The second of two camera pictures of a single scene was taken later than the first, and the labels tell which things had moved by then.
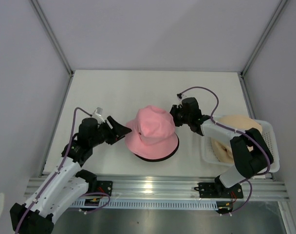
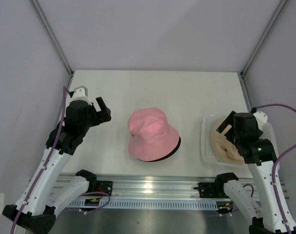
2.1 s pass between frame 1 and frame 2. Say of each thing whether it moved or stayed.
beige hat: stayed
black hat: moved
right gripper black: moved
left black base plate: stayed
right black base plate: stayed
